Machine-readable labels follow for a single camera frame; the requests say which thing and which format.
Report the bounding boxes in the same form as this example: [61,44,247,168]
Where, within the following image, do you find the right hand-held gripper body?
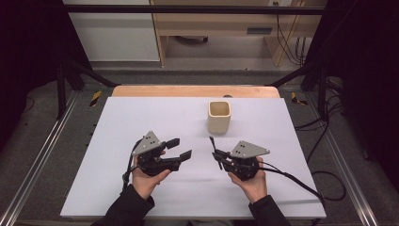
[220,140,271,182]

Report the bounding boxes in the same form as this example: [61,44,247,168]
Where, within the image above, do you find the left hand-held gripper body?
[131,130,183,177]

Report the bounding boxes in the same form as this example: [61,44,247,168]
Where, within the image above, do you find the beige square cup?
[207,100,232,136]

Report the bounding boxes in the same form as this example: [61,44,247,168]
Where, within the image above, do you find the person's left hand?
[131,155,172,201]

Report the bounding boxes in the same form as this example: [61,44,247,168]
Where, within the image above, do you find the person's right hand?
[228,156,268,204]

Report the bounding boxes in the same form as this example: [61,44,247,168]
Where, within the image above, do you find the white board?
[59,96,327,219]

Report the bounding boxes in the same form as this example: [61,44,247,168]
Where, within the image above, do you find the wooden table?
[111,85,281,99]

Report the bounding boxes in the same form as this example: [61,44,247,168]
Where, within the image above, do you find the white cabinet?
[61,0,161,63]

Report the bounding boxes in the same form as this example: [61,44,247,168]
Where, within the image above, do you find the light wooden desk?
[150,0,327,68]

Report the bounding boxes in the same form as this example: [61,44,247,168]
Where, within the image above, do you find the black curtain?
[305,0,399,189]
[0,0,92,152]

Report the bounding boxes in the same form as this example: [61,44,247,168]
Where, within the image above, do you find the left hand-held gripper cable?
[121,139,142,192]

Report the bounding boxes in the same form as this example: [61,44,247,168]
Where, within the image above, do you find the hand-held gripper cable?
[121,139,142,192]
[258,160,347,210]

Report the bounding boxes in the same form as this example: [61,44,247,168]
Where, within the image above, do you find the right hand-held gripper cable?
[258,160,347,210]

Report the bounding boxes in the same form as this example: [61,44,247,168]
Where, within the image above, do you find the yellow-handled tool right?
[290,91,309,106]

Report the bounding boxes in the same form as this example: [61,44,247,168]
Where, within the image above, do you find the yellow-handled tool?
[290,91,309,106]
[89,90,103,107]

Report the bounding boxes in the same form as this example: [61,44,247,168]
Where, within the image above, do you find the yellow-handled tool left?
[89,90,103,107]

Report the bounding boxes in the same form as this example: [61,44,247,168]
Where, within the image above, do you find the black floor cables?
[295,76,344,133]

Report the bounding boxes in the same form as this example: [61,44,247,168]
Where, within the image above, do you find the aluminium floor rail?
[0,90,79,226]
[305,92,380,226]

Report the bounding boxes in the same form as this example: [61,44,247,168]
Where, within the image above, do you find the hanging black cables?
[275,13,307,67]

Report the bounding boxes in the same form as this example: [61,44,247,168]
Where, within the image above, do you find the black metal frame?
[56,4,328,121]

